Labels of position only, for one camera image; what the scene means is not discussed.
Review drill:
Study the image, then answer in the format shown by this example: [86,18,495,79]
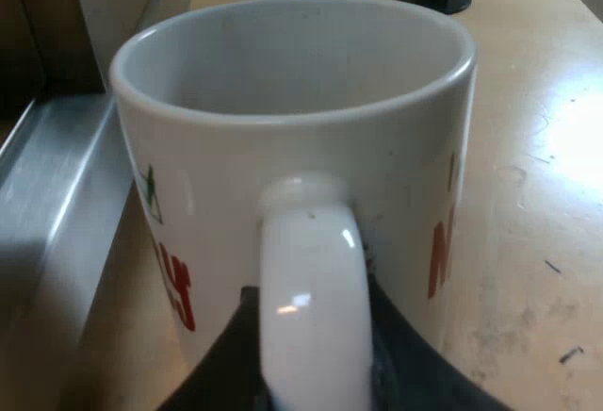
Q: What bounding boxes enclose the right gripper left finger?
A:
[155,285,266,411]

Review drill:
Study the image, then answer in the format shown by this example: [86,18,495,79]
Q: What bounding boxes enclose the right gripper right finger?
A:
[370,277,515,411]

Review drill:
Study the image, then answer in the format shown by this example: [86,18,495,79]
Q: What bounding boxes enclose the white mug with red and black print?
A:
[108,0,480,411]

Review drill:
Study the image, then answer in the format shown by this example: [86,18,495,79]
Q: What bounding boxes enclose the steel espresso machine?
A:
[0,0,192,337]

